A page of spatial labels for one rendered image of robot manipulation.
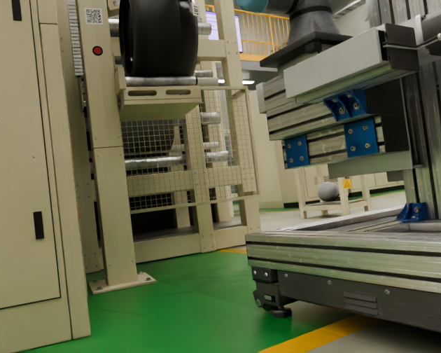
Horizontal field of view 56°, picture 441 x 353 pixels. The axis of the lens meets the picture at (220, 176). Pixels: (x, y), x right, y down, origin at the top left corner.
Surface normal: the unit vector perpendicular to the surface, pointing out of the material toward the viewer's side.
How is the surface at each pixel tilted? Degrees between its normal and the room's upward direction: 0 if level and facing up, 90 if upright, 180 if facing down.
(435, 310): 90
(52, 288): 90
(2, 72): 90
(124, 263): 90
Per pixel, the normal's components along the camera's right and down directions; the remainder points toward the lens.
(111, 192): 0.36, -0.08
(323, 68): -0.84, 0.08
